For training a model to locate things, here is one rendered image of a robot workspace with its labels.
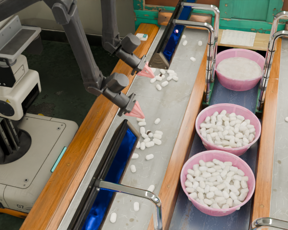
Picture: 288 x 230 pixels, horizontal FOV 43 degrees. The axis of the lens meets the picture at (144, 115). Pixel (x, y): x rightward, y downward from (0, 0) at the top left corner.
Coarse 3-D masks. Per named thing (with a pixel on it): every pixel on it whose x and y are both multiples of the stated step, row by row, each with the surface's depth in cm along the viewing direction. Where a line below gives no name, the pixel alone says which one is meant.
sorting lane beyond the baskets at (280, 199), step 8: (280, 64) 185; (280, 72) 181; (280, 80) 176; (280, 88) 172; (280, 96) 168; (280, 104) 164; (280, 112) 161; (280, 120) 157; (280, 128) 154; (280, 136) 151; (280, 144) 148; (280, 152) 145; (280, 160) 142; (280, 168) 139; (272, 176) 137; (280, 176) 137; (272, 184) 134; (280, 184) 134; (272, 192) 132; (280, 192) 132; (272, 200) 129; (280, 200) 129; (272, 208) 127; (280, 208) 127; (272, 216) 125; (280, 216) 125
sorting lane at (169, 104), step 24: (192, 48) 200; (192, 72) 185; (144, 96) 174; (168, 96) 173; (120, 120) 163; (168, 120) 161; (168, 144) 151; (144, 168) 143; (72, 216) 129; (120, 216) 128; (144, 216) 128
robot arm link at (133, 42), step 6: (126, 36) 159; (132, 36) 160; (108, 42) 162; (120, 42) 161; (126, 42) 160; (132, 42) 158; (138, 42) 160; (108, 48) 163; (114, 48) 162; (126, 48) 161; (132, 48) 161
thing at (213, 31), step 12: (216, 12) 156; (168, 24) 149; (180, 24) 147; (192, 24) 146; (204, 24) 145; (216, 24) 160; (216, 36) 164; (216, 48) 169; (204, 96) 170; (204, 108) 173
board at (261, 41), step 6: (222, 30) 205; (258, 36) 198; (264, 36) 198; (258, 42) 194; (264, 42) 194; (246, 48) 193; (252, 48) 192; (258, 48) 191; (264, 48) 190; (276, 48) 189
